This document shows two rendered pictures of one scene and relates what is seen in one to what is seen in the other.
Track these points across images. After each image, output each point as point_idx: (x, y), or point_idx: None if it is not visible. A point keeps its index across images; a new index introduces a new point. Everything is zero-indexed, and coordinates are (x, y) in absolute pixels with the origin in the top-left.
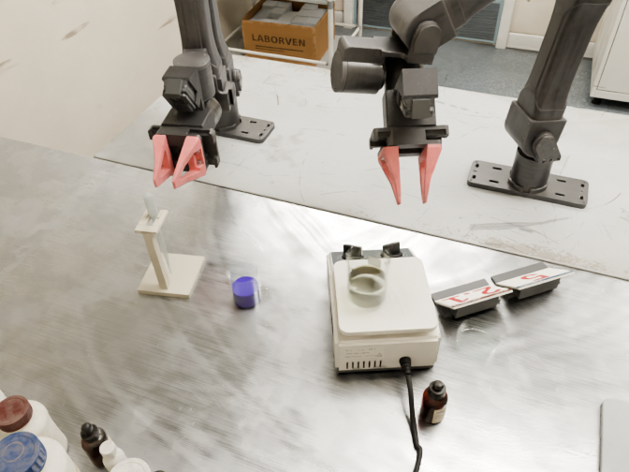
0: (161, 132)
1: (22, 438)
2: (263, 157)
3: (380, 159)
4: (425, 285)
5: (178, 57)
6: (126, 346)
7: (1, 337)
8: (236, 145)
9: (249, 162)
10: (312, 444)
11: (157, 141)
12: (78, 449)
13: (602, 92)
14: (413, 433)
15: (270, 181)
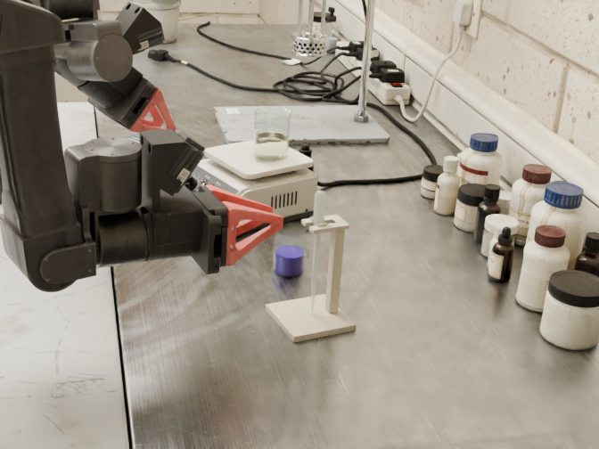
0: (219, 205)
1: (554, 190)
2: (22, 338)
3: (139, 121)
4: (233, 143)
5: (114, 154)
6: (414, 309)
7: (512, 387)
8: (0, 373)
9: (43, 345)
10: (377, 213)
11: (236, 206)
12: (512, 290)
13: None
14: (327, 183)
15: (79, 315)
